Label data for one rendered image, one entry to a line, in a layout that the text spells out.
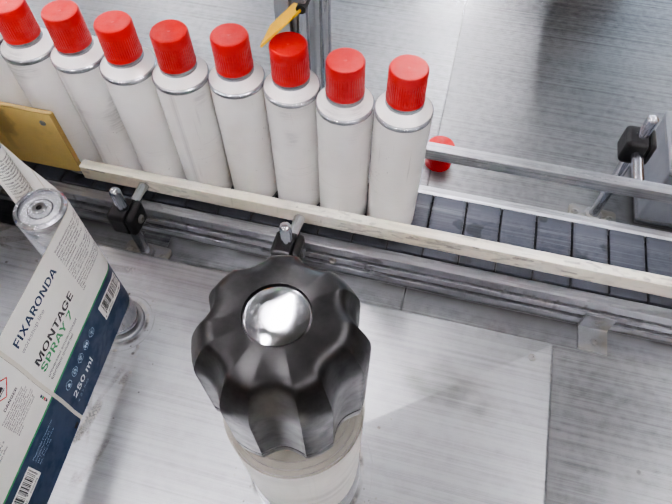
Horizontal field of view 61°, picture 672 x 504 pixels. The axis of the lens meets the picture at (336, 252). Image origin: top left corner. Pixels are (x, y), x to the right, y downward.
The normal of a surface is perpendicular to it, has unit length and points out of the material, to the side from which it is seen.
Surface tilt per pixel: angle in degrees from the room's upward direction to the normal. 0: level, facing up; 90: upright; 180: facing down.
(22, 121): 90
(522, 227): 0
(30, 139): 90
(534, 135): 0
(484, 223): 0
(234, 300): 12
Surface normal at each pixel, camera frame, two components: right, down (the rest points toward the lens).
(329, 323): 0.16, -0.50
